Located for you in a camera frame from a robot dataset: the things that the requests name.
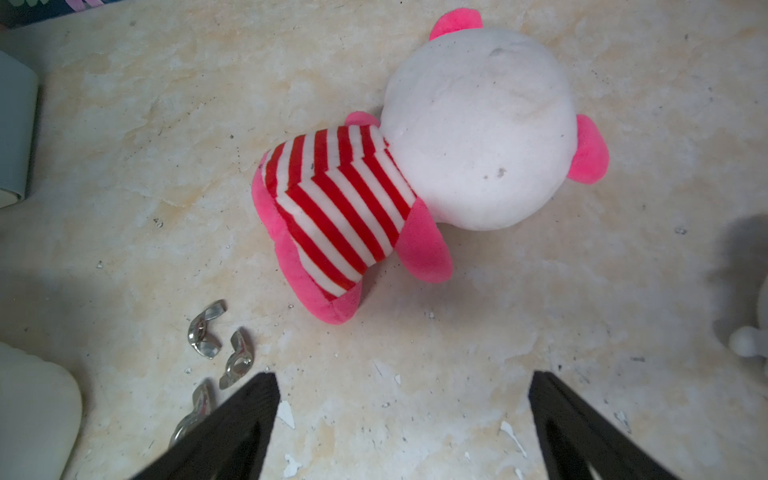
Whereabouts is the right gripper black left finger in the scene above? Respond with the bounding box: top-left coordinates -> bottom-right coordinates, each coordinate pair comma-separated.
135,373 -> 280,480

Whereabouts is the white storage tray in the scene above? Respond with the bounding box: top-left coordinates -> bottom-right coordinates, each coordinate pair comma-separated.
1,343 -> 82,479

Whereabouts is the silver wing nut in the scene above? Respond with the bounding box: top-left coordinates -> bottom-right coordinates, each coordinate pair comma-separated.
168,379 -> 215,448
187,299 -> 228,359
219,328 -> 255,390

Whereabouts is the pink white striped plush toy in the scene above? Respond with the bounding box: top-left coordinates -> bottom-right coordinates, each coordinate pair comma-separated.
252,8 -> 610,325

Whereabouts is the pale blue drawer box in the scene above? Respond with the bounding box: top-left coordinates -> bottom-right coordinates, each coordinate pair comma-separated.
0,52 -> 39,208

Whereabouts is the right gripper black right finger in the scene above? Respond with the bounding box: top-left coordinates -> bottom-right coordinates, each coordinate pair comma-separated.
528,371 -> 677,480

